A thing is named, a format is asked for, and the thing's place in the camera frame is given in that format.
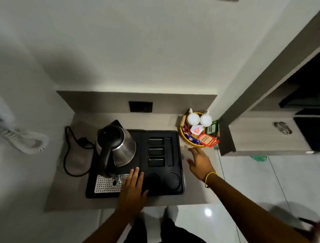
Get person's black trousers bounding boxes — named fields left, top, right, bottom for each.
left=124, top=217, right=208, bottom=243

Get white cup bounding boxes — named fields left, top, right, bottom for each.
left=200, top=110, right=213, bottom=128
left=186, top=108, right=201, bottom=126

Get metal drawer handle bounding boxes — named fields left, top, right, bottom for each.
left=273, top=122, right=293, bottom=135

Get stainless steel electric kettle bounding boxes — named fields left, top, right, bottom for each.
left=95, top=120, right=137, bottom=176

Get green tea box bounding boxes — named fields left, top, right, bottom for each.
left=205, top=121, right=219, bottom=135

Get yellow wristband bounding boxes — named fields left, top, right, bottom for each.
left=204, top=172, right=218, bottom=188

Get black wall socket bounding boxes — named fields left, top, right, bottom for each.
left=129, top=101, right=153, bottom=113

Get black plastic tray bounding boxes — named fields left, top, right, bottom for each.
left=85, top=129, right=185, bottom=199

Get yellow wicker basket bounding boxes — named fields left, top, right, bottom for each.
left=178, top=112, right=220, bottom=149

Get white coiled telephone cord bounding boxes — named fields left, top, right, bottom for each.
left=0, top=126, right=50, bottom=154

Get person's left forearm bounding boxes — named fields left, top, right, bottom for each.
left=84, top=207, right=148, bottom=243

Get person's right forearm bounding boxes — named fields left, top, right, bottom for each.
left=206, top=173, right=318, bottom=243

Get white sachet with red mark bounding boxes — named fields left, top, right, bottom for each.
left=190, top=125, right=205, bottom=136

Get blue and red sachets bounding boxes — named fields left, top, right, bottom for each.
left=184, top=135, right=202, bottom=146

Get person's left hand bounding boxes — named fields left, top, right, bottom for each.
left=117, top=167, right=149, bottom=214

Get person's right hand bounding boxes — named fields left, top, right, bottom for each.
left=187, top=148, right=217, bottom=182

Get perforated metal drip grate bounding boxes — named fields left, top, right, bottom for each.
left=94, top=174, right=130, bottom=194

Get black kettle power cable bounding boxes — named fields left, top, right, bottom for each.
left=63, top=126, right=97, bottom=177

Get red printed packet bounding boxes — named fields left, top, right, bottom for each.
left=197, top=133, right=220, bottom=148

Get grey wooden cabinet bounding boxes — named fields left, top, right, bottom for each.
left=217, top=13, right=320, bottom=157

